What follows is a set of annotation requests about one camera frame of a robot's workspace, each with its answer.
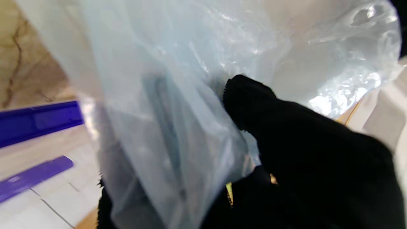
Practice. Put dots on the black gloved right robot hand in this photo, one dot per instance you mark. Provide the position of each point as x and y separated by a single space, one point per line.
318 171

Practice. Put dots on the clear plastic bag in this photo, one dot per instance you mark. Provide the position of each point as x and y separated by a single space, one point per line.
159 63

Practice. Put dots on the clear plastic crate blue clips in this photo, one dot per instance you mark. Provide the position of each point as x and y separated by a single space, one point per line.
35 122

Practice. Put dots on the printed kitchen backdrop banner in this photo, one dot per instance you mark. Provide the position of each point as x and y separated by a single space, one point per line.
386 108

